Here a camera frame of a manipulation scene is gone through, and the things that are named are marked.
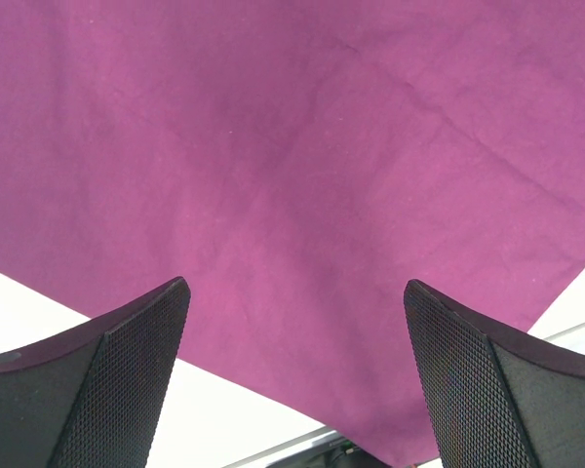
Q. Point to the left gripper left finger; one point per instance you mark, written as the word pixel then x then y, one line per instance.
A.
pixel 92 396

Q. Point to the purple cloth mat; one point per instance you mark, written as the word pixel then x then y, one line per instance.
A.
pixel 297 162

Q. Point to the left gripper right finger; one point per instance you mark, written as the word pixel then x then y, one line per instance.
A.
pixel 496 396

